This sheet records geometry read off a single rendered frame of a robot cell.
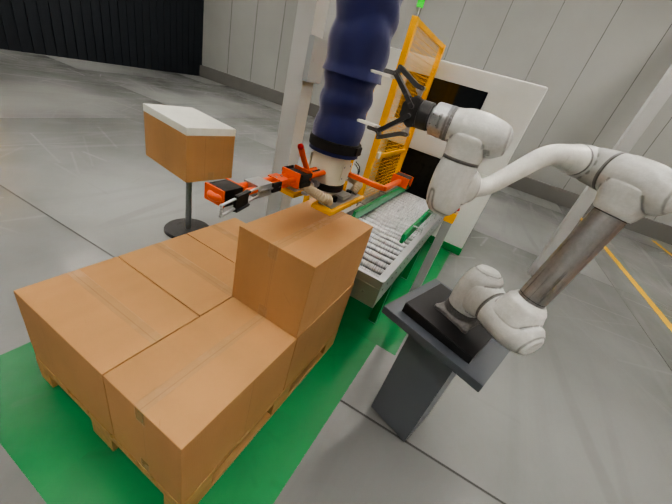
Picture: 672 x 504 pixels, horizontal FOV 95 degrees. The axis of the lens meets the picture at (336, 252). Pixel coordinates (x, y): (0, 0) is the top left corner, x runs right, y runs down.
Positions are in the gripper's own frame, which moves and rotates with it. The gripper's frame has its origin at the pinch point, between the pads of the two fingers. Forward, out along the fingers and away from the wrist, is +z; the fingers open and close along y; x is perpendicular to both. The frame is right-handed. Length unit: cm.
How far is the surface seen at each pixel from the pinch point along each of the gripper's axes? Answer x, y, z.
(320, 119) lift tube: 19.3, 13.6, 25.7
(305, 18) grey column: 131, -30, 121
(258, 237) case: -3, 63, 29
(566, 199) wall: 947, 131, -248
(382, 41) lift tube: 23.6, -16.7, 10.9
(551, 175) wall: 958, 87, -186
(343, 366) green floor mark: 46, 156, -15
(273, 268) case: -3, 73, 19
